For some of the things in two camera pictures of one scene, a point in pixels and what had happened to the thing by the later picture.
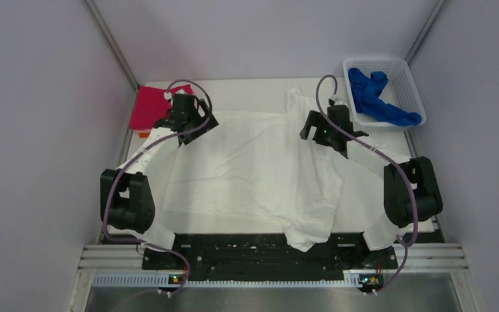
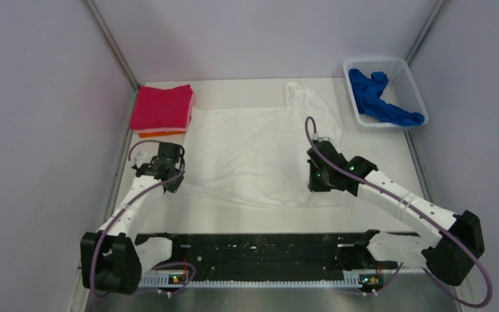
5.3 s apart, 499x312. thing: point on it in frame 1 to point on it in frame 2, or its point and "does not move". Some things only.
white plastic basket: x=399 y=91 does not move
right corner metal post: x=429 y=21 does not move
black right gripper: x=314 y=119 to x=314 y=184
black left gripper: x=204 y=110 to x=173 y=187
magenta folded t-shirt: x=151 y=106 does not move
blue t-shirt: x=366 y=91 does not move
